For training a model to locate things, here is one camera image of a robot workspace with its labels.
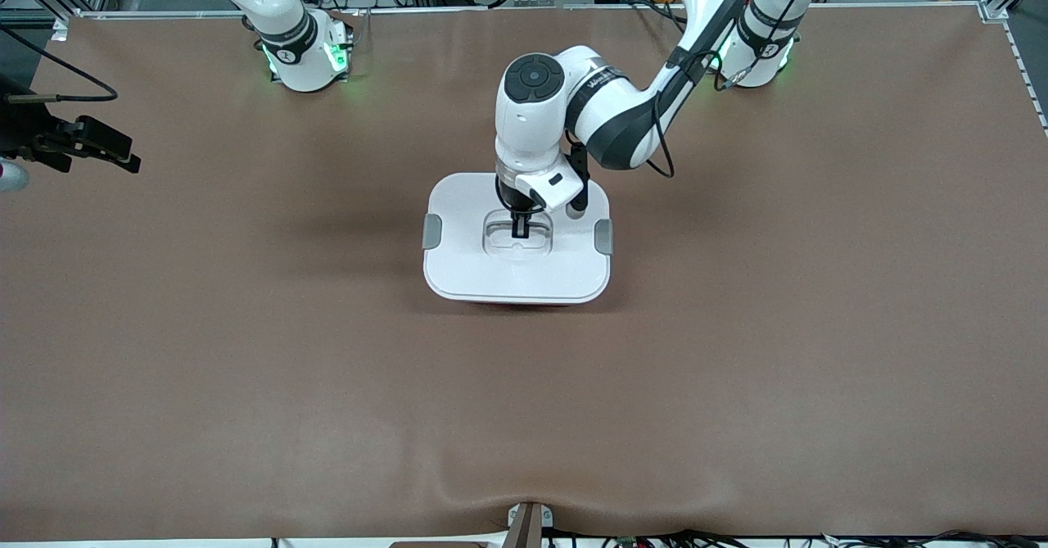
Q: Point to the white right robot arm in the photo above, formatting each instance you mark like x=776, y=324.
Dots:
x=286, y=32

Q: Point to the white perforated edge strip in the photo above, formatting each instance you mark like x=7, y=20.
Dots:
x=1024, y=70

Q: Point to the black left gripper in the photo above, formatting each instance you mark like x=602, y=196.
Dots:
x=512, y=199

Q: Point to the white box lid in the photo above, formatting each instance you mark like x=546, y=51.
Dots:
x=475, y=269

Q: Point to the brown table cover mat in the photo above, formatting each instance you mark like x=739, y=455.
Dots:
x=524, y=417

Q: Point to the metal table edge bracket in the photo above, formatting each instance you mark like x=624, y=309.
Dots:
x=528, y=527

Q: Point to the pink plastic storage box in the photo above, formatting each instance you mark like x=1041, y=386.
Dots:
x=520, y=305

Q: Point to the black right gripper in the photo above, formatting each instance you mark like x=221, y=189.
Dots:
x=24, y=133

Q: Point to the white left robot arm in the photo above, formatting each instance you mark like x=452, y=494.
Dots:
x=622, y=122

